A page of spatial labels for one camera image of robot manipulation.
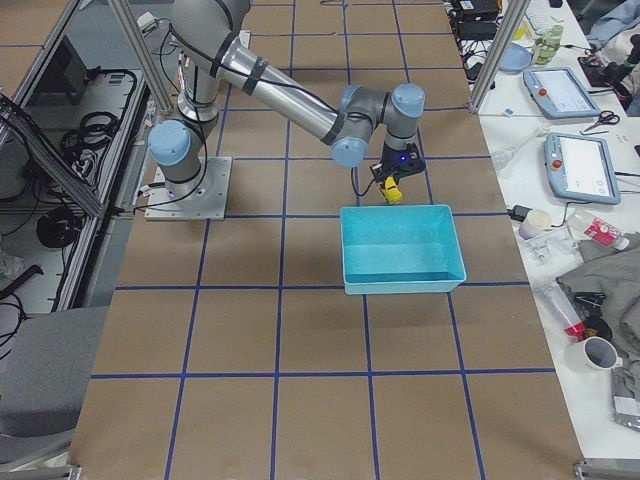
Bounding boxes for lower teach pendant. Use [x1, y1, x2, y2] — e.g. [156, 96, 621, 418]
[544, 133, 621, 205]

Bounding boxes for white mug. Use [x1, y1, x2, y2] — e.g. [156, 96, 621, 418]
[564, 337, 623, 373]

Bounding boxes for grey cloth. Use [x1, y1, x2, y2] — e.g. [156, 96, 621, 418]
[555, 239, 640, 361]

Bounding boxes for light blue plastic bin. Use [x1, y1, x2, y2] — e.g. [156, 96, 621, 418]
[340, 205, 467, 295]

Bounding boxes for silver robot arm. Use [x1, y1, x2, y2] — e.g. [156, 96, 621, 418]
[168, 1, 426, 204]

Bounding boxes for upper teach pendant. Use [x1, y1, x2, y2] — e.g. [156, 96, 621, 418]
[522, 68, 601, 119]

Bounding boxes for yellow toy beetle car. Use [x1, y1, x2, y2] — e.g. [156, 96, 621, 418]
[380, 185, 403, 205]

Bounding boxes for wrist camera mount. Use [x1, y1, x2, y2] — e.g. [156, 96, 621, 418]
[370, 143, 426, 183]

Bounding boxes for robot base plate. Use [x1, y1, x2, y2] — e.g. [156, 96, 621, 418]
[144, 156, 233, 221]

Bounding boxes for teach pendant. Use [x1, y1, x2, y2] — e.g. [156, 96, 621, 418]
[522, 68, 601, 119]
[544, 133, 621, 205]

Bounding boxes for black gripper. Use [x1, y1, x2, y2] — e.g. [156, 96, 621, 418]
[379, 172, 400, 186]

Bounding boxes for black scissors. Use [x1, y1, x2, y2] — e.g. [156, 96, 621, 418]
[580, 110, 620, 135]

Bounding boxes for blue bowl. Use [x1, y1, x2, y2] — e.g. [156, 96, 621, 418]
[499, 42, 532, 74]

